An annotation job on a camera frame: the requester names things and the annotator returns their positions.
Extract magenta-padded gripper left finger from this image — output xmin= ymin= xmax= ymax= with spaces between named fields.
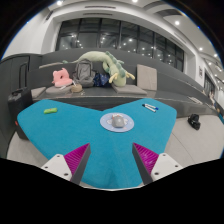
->
xmin=40 ymin=143 xmax=92 ymax=186

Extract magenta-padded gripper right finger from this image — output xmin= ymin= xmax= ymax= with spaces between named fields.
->
xmin=131 ymin=142 xmax=185 ymax=185

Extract grey and white computer mouse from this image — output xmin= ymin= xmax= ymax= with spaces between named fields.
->
xmin=111 ymin=113 xmax=125 ymax=129

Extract round light blue mouse pad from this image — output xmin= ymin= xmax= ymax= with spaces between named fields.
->
xmin=99 ymin=112 xmax=135 ymax=133

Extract white marker with blue cap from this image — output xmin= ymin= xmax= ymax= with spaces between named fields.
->
xmin=144 ymin=103 xmax=160 ymax=111

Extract green eraser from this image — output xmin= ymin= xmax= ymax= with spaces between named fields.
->
xmin=43 ymin=107 xmax=58 ymax=115

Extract black bag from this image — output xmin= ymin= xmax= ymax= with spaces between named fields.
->
xmin=187 ymin=113 xmax=202 ymax=131

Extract dark grey stepped bench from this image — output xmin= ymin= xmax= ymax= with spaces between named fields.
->
xmin=28 ymin=48 xmax=221 ymax=118

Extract tan round pouch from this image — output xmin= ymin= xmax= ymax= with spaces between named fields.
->
xmin=70 ymin=83 xmax=83 ymax=94

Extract flat grey seat cushion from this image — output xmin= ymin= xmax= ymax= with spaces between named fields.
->
xmin=111 ymin=83 xmax=148 ymax=97

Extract round grey cushion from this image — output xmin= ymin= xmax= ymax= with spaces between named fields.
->
xmin=45 ymin=85 xmax=73 ymax=97

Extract small flat grey cushion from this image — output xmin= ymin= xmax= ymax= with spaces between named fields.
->
xmin=30 ymin=86 xmax=47 ymax=100

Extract black suitcase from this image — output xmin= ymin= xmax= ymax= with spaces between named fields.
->
xmin=7 ymin=61 xmax=34 ymax=140

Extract upright grey cushion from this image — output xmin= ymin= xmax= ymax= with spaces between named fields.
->
xmin=136 ymin=63 xmax=158 ymax=91

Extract pink plush pillow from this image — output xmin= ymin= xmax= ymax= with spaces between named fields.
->
xmin=51 ymin=67 xmax=74 ymax=88

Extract dark blue bag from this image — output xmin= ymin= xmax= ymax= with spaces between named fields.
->
xmin=92 ymin=72 xmax=111 ymax=88

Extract grey backpack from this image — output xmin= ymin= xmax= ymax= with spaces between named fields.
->
xmin=73 ymin=59 xmax=97 ymax=88

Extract green dragon plush toy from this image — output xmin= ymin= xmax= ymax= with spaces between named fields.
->
xmin=62 ymin=50 xmax=136 ymax=88

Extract ceiling lights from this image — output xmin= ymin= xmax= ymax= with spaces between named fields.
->
xmin=54 ymin=0 xmax=219 ymax=59

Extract dark glass window wall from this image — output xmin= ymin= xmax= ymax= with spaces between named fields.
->
xmin=55 ymin=18 xmax=185 ymax=72

